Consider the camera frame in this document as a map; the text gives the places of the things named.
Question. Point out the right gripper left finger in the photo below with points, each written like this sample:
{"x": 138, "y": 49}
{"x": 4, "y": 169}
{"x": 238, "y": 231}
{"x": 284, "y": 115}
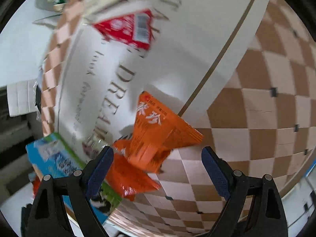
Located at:
{"x": 48, "y": 215}

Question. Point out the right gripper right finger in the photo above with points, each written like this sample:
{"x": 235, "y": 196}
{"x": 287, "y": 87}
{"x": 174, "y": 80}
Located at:
{"x": 253, "y": 205}

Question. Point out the orange snack packet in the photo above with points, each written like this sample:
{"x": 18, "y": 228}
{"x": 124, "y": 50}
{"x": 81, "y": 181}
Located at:
{"x": 157, "y": 131}
{"x": 124, "y": 178}

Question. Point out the red white barcode packet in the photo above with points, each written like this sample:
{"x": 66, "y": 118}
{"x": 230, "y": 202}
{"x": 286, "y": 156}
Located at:
{"x": 132, "y": 29}

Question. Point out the cardboard box blue sides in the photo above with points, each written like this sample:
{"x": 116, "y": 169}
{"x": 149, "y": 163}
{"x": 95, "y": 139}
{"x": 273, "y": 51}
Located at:
{"x": 52, "y": 155}

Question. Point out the checkered table mat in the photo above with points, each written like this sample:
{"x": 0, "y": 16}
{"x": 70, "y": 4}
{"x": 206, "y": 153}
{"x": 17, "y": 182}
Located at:
{"x": 242, "y": 72}

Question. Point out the white chair near left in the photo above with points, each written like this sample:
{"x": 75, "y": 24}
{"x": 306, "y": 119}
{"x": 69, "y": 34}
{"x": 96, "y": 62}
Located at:
{"x": 21, "y": 98}

